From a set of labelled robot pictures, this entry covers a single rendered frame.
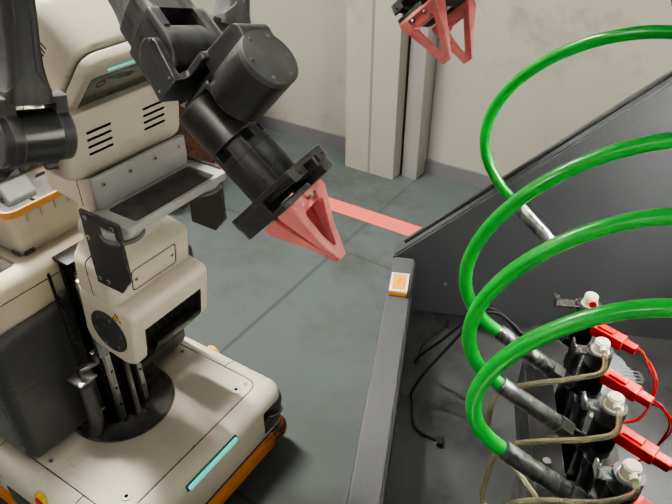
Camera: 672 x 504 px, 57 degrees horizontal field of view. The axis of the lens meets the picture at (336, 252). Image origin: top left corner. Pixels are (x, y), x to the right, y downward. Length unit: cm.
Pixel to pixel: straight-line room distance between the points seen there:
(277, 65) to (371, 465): 49
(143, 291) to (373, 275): 149
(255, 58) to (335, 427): 165
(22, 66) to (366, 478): 69
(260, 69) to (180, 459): 129
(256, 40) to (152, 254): 82
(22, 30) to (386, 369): 67
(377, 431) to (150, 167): 66
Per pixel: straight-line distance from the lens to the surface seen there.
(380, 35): 316
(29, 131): 95
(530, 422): 85
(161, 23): 63
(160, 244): 133
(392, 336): 97
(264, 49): 56
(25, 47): 95
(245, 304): 254
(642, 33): 76
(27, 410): 166
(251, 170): 59
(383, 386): 90
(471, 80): 322
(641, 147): 61
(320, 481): 196
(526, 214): 87
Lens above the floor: 161
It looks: 35 degrees down
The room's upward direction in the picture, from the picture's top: straight up
